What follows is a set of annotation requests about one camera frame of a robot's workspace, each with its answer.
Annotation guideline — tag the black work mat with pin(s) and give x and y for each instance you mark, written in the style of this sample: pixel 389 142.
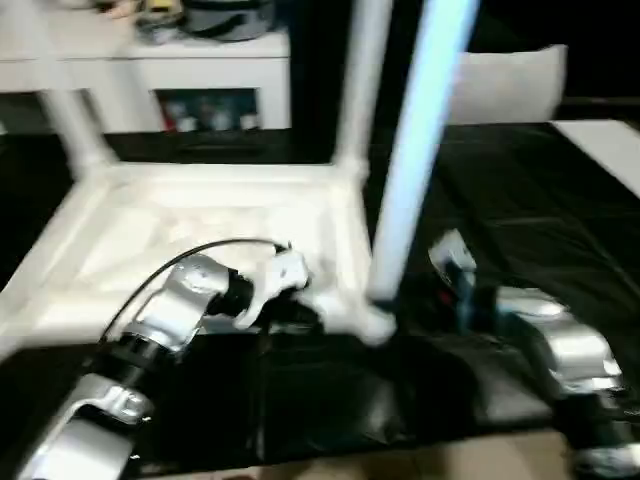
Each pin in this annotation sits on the black work mat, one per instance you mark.
pixel 540 200

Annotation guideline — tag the white board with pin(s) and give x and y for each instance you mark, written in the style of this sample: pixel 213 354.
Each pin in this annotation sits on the white board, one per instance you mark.
pixel 605 150

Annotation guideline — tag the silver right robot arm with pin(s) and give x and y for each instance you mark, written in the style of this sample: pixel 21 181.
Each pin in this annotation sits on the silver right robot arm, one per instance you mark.
pixel 560 350

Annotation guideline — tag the white cabinet with glass doors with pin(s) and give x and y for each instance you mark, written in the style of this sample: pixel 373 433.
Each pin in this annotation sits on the white cabinet with glass doors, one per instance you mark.
pixel 140 75

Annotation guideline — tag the white plastic table leg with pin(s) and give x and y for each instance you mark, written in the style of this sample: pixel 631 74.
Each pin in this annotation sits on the white plastic table leg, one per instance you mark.
pixel 362 90
pixel 65 110
pixel 415 140

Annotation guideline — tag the black cabinet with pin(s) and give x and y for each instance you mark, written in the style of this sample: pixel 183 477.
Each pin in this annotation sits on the black cabinet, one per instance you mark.
pixel 330 50

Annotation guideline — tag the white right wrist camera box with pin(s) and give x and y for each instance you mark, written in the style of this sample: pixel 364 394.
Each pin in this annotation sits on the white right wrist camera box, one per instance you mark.
pixel 452 260

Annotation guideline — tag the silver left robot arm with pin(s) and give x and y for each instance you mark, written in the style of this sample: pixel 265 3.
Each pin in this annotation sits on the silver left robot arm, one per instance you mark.
pixel 150 350

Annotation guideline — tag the dark gear on cabinet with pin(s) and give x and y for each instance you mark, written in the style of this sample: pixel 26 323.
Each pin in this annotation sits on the dark gear on cabinet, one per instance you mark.
pixel 210 15

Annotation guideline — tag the white plastic table top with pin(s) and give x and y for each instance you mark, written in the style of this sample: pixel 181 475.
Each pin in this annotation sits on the white plastic table top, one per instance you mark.
pixel 200 220

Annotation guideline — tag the grey cushion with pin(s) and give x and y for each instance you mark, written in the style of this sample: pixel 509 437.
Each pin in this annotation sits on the grey cushion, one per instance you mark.
pixel 510 85

